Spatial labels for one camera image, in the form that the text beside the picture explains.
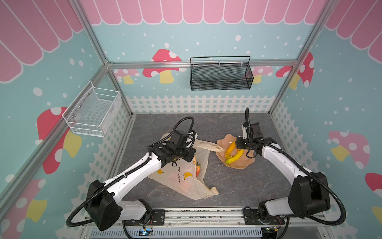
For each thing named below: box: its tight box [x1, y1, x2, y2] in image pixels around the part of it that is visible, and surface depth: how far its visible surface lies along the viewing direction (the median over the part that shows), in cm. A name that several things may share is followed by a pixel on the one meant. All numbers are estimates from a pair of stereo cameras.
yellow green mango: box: [224, 140, 237, 160], surface depth 99 cm
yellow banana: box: [225, 149, 245, 164], surface depth 94 cm
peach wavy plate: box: [215, 133, 256, 169], surface depth 96 cm
